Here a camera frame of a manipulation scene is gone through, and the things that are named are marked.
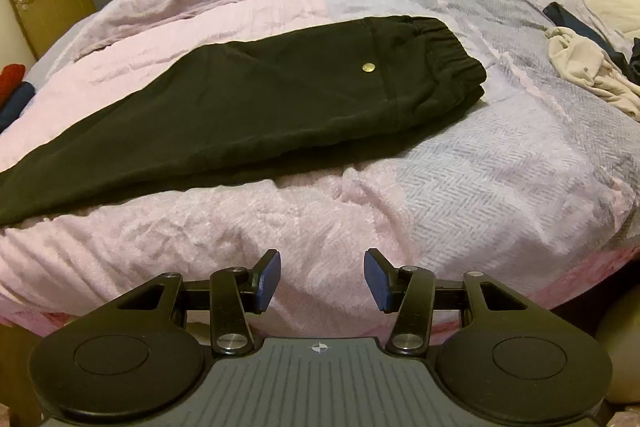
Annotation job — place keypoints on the black pants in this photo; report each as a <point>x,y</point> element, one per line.
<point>250,107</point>

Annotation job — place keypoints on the red folded garment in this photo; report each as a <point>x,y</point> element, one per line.
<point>11,82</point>

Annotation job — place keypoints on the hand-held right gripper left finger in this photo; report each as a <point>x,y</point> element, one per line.
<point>268,279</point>

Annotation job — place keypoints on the dark blue jeans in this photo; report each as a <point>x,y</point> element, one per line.
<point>565,14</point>

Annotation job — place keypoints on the bed with lilac grey duvet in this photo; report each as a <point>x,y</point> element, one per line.
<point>450,182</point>

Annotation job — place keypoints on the cream white garment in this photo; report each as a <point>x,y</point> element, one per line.
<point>580,62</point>

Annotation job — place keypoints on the navy folded garment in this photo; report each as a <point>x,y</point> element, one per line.
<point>17,104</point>

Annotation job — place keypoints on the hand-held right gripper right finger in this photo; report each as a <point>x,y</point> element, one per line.
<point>377,279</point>

